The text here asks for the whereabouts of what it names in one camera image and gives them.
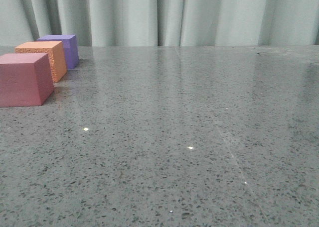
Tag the orange foam cube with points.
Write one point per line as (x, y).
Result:
(55, 52)

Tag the white pleated curtain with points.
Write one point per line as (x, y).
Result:
(162, 22)

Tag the purple foam cube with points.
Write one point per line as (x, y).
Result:
(69, 45)

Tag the pink foam cube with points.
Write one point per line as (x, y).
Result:
(25, 79)

